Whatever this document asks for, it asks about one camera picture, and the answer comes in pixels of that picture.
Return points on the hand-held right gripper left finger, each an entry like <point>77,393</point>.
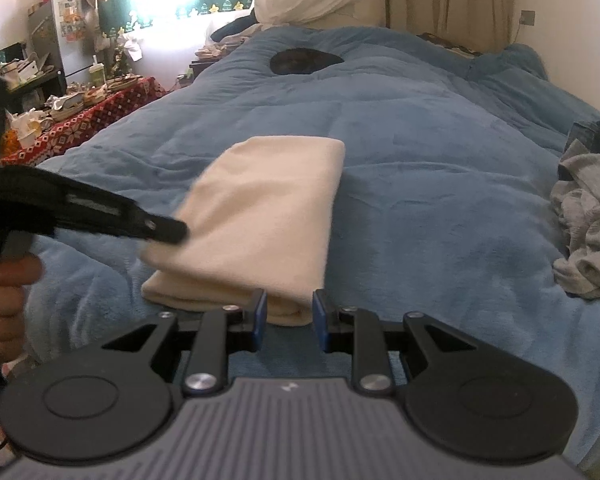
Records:
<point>260,317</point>

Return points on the beige curtain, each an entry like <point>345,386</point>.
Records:
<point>455,0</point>

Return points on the grey sweater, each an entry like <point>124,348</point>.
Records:
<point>590,220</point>

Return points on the black shelf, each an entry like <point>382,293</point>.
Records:
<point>35,85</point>

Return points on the blue fleece blanket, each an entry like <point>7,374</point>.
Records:
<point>430,160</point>

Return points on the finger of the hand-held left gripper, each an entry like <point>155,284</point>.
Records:
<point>130,222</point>

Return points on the dark navy pillow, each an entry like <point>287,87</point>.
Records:
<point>235,29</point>

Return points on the dark patterned pillow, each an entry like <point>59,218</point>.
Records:
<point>450,44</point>

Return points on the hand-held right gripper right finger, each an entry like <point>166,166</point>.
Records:
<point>320,317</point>

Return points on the blue jeans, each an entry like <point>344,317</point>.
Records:
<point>587,135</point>

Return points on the green drink cup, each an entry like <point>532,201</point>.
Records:
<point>96,74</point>

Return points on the cream knit vest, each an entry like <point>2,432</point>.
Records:
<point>265,210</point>

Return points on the small decorated tree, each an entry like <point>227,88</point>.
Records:
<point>125,52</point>

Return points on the person's left hand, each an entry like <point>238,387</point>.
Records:
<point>2,310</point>

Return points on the wall socket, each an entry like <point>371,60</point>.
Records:
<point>529,16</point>

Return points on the dark wooden nightstand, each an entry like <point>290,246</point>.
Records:
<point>205,65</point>

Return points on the grey refrigerator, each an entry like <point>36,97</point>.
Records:
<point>50,40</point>

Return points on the red patterned side table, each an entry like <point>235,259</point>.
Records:
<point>105,115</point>

